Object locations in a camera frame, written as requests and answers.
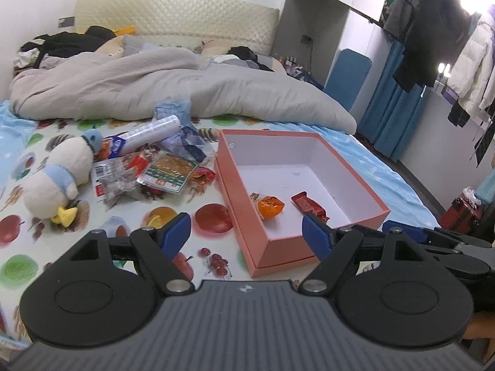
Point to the cream quilted headboard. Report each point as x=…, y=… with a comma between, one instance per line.
x=174, y=15

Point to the grey duvet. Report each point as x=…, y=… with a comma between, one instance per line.
x=174, y=85

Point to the yellow cloth item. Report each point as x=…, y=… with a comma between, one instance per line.
x=127, y=30

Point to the clear orange snack packet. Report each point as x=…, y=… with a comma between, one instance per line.
x=268, y=206

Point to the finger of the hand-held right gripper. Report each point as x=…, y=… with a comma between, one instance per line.
x=464, y=264
x=404, y=228

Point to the fruit print bedsheet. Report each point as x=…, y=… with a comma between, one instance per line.
x=127, y=208

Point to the black garment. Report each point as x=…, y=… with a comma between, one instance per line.
x=243, y=54

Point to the white puffer jacket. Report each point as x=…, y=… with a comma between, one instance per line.
x=475, y=69

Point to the pink cardboard box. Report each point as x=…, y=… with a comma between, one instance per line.
x=241, y=216

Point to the black hanging jacket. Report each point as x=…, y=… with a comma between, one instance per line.
x=437, y=34

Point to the light blue plastic packet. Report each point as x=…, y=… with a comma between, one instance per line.
x=174, y=111

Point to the grey wall switch panel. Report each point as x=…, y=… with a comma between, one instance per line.
x=65, y=22

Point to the blue chair back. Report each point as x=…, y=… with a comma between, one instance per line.
x=348, y=77

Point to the navy print plastic bag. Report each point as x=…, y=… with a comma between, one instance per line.
x=191, y=145

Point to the white plastic bottle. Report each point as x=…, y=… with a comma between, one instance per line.
x=154, y=131

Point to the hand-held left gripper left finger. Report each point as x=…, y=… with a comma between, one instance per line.
x=178, y=234

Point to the blue white snack packet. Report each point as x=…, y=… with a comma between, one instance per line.
x=114, y=147

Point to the black clothing pile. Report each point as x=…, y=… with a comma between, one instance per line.
x=69, y=44

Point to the crinkled red snack packet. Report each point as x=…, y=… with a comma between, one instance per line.
x=201, y=176

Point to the clear red label snack packet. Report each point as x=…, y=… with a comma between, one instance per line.
x=112, y=181

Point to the red suitcase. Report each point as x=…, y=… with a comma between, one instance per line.
x=462, y=216

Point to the white blue plush duck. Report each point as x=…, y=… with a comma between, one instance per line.
x=58, y=170

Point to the dark red snack packet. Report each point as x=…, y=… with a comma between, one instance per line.
x=309, y=204

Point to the blue curtain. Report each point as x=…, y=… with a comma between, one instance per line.
x=394, y=116

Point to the person's right forearm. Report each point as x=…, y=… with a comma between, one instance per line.
x=481, y=326

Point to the group of small bottles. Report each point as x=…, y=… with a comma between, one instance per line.
x=294, y=67

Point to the red orange snack packet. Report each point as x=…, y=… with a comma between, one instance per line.
x=141, y=161

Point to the grey striped jacket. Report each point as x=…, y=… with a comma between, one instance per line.
x=402, y=7

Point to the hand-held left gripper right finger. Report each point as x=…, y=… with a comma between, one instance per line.
x=315, y=237

